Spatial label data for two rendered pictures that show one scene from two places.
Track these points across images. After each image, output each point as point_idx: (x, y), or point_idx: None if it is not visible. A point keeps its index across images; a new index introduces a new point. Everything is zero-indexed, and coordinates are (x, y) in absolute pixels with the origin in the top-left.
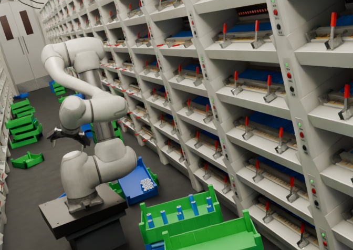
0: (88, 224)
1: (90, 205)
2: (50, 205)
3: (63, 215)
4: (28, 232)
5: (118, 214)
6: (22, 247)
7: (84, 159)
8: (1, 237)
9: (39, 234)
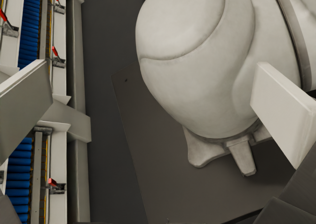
0: (253, 215)
1: (253, 144)
2: (136, 87)
3: (175, 170)
4: (114, 40)
5: None
6: (110, 85)
7: (243, 48)
8: (69, 99)
9: (132, 52)
